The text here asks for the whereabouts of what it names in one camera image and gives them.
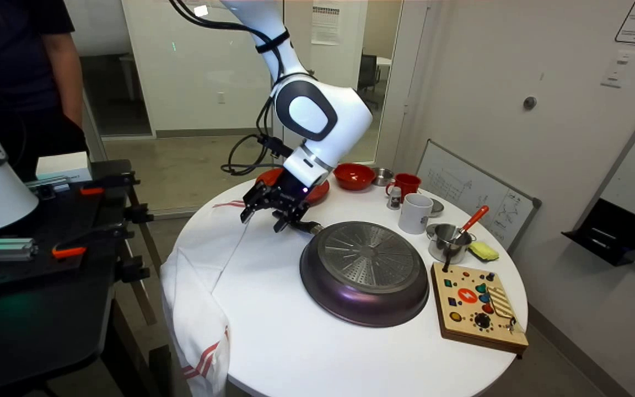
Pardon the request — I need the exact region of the white box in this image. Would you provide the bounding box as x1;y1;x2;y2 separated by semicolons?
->
35;151;94;183

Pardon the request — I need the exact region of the red plate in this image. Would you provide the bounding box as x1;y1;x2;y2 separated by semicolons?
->
255;167;331;207

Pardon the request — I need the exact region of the orange handled spatula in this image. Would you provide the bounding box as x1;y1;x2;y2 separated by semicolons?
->
454;205;491;239

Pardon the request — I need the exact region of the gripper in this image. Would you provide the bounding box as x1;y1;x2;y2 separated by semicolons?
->
240;171;314;234

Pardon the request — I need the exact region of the person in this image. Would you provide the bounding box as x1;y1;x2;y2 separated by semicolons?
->
0;0;89;183

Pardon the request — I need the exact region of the paper notice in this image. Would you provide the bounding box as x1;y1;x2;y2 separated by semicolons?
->
310;4;342;46

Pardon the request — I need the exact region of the black wall tray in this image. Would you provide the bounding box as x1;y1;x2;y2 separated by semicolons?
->
561;198;635;267

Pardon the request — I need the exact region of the red mug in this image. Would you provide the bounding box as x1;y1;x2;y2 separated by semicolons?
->
385;173;422;203

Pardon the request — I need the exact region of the white towel with red stripes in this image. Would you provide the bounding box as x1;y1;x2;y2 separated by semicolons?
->
160;198;253;397

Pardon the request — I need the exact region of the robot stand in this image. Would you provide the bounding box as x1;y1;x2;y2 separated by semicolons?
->
0;159;155;397

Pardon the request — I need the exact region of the light switch plate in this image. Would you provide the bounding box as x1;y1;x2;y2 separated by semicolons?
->
600;49;635;89

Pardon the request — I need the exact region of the purple frying pan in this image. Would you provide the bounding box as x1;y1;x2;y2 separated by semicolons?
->
294;219;430;328

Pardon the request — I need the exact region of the whiteboard with drawings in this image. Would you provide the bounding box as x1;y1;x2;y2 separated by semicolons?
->
415;139;542;252

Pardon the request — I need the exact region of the steel saucepan with black handle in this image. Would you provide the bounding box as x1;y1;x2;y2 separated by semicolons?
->
426;223;477;274

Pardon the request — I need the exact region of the office chair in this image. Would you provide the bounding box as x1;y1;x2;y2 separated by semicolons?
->
357;53;380;111

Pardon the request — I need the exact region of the black clamp with orange grip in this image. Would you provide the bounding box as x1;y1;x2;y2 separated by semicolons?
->
51;223;135;260
79;173;142;197

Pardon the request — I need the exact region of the yellow sponge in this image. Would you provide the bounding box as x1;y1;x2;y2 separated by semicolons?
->
468;240;500;262

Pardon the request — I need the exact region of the wooden busy board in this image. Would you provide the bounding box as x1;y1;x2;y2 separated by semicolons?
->
430;261;530;355

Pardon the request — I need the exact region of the red bowl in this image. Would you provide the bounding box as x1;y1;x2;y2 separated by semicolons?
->
333;163;376;192

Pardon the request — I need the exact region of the white mug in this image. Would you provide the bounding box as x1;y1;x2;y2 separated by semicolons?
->
397;193;434;235

